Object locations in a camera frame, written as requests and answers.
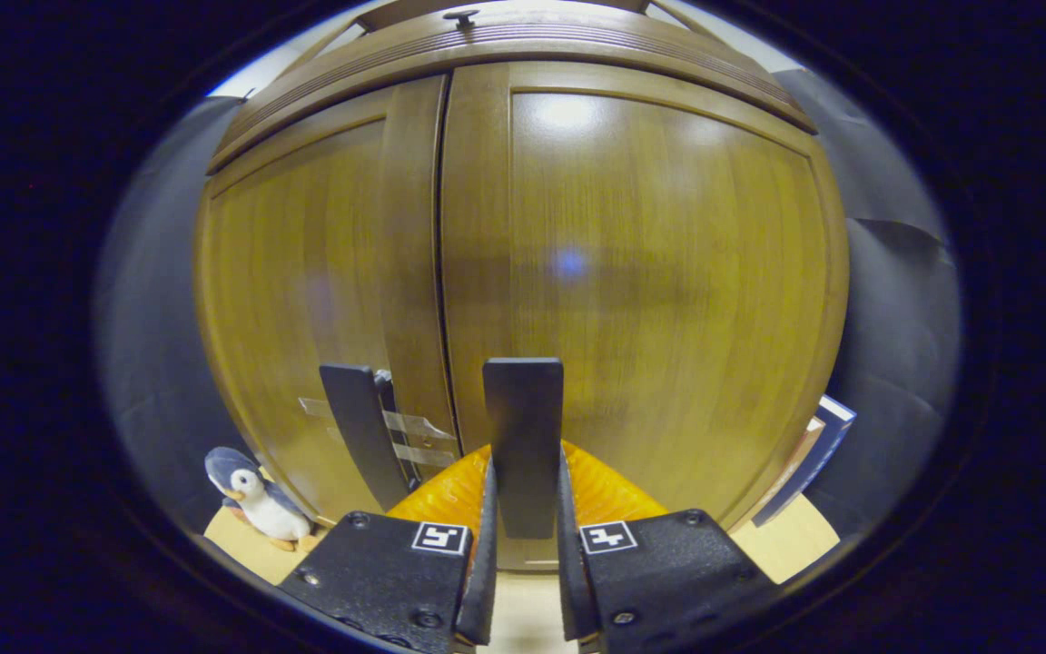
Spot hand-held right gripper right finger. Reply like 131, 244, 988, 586
558, 441, 783, 654

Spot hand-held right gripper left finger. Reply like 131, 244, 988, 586
278, 443, 498, 654

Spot black door handle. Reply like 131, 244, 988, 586
320, 363, 419, 512
483, 357, 566, 541

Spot wooden shoe cabinet door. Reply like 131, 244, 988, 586
439, 61, 851, 573
194, 74, 462, 528

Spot wooden double-door shoe cabinet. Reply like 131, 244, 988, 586
194, 0, 851, 573

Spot wooden cabinet drawer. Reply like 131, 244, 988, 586
207, 5, 819, 173

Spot penguin plush toy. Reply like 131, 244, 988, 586
204, 446, 315, 552

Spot dark blue hardcover book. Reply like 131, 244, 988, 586
753, 394, 858, 528

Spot black backdrop cloth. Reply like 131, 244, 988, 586
92, 68, 964, 546

